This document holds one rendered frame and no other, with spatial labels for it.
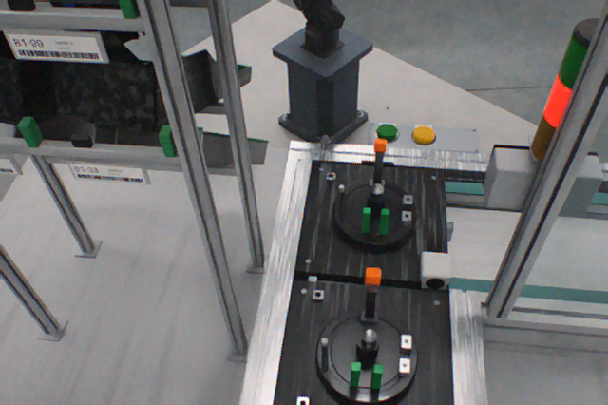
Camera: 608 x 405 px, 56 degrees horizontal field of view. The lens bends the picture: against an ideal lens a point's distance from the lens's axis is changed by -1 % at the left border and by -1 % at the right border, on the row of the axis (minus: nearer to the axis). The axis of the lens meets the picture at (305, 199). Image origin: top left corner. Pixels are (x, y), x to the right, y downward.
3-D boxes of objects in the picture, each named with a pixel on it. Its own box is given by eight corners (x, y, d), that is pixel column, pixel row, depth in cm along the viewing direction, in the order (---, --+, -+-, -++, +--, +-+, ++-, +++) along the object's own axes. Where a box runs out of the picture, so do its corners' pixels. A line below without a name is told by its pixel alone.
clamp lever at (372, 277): (362, 310, 82) (366, 266, 79) (376, 312, 82) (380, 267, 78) (361, 326, 79) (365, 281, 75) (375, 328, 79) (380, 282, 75)
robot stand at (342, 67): (320, 92, 135) (319, 16, 120) (369, 119, 129) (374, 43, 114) (276, 124, 129) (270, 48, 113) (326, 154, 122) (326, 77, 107)
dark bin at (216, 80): (172, 68, 89) (172, 19, 86) (251, 82, 86) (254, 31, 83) (53, 116, 64) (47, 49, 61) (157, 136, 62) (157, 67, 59)
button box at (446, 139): (368, 143, 118) (370, 120, 113) (471, 150, 116) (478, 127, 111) (366, 167, 113) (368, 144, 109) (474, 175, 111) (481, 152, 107)
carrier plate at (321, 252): (312, 168, 107) (312, 161, 105) (443, 178, 104) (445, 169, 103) (294, 278, 91) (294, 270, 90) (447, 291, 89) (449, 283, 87)
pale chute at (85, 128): (119, 145, 107) (123, 122, 107) (182, 159, 104) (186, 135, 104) (10, 140, 80) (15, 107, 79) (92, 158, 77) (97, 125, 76)
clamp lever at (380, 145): (370, 179, 98) (374, 138, 95) (383, 180, 98) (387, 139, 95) (370, 188, 95) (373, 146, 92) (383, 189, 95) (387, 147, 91)
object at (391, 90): (275, 8, 165) (274, -1, 163) (569, 152, 124) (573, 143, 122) (64, 134, 133) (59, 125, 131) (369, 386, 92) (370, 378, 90)
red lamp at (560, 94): (540, 101, 63) (553, 64, 59) (586, 104, 62) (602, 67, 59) (546, 131, 60) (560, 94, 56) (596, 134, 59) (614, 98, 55)
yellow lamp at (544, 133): (528, 134, 67) (540, 101, 63) (572, 137, 66) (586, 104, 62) (534, 164, 63) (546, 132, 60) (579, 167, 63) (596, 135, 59)
